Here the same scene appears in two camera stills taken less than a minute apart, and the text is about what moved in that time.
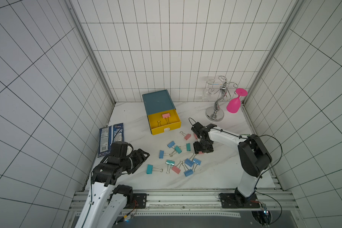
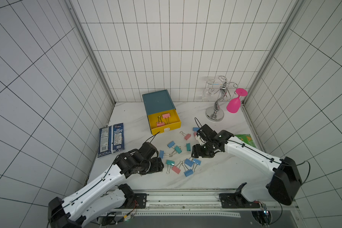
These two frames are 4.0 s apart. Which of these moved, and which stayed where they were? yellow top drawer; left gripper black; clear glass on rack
Moved: left gripper black
Stayed: clear glass on rack; yellow top drawer
